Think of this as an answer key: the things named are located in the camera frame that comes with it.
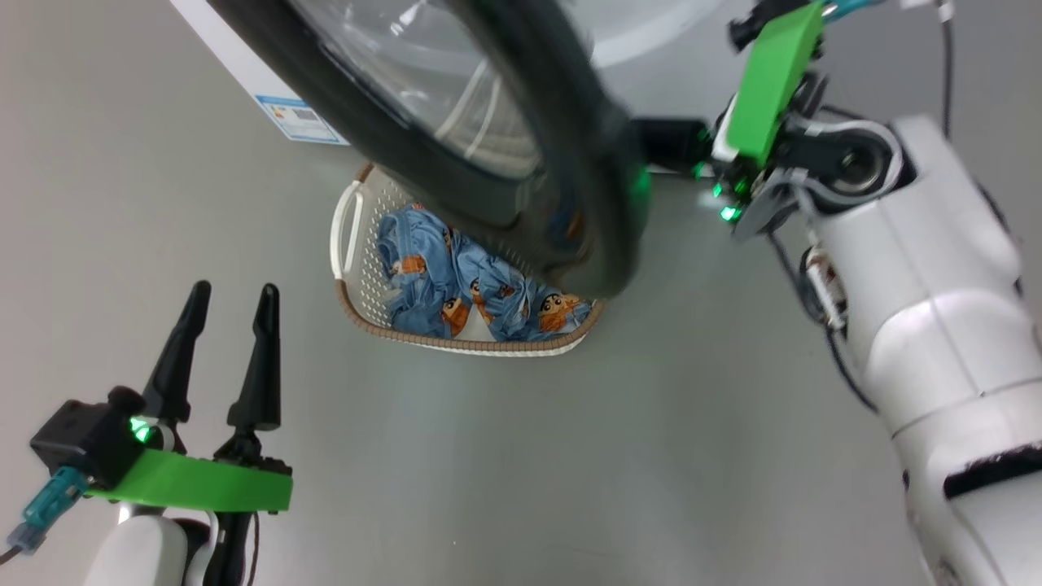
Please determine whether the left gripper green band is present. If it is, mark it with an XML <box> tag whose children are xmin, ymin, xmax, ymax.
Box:
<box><xmin>85</xmin><ymin>280</ymin><xmax>295</xmax><ymax>586</ymax></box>

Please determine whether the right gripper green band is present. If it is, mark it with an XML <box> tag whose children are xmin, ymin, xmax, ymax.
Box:
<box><xmin>633</xmin><ymin>0</ymin><xmax>827</xmax><ymax>241</ymax></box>

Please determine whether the dark round glass washer door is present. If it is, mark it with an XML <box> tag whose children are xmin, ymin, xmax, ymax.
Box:
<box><xmin>208</xmin><ymin>0</ymin><xmax>652</xmax><ymax>300</ymax></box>

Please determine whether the white perforated basket brown rim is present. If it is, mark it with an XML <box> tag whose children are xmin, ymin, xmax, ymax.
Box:
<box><xmin>330</xmin><ymin>163</ymin><xmax>607</xmax><ymax>359</ymax></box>

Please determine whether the blue energy label sticker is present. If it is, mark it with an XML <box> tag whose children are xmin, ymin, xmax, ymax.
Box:
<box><xmin>254</xmin><ymin>95</ymin><xmax>348</xmax><ymax>146</ymax></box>

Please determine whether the teal left camera connector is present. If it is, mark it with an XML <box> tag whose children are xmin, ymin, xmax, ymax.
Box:
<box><xmin>8</xmin><ymin>468</ymin><xmax>90</xmax><ymax>554</ymax></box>

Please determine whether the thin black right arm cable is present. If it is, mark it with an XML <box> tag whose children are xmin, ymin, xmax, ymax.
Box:
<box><xmin>765</xmin><ymin>232</ymin><xmax>882</xmax><ymax>413</ymax></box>

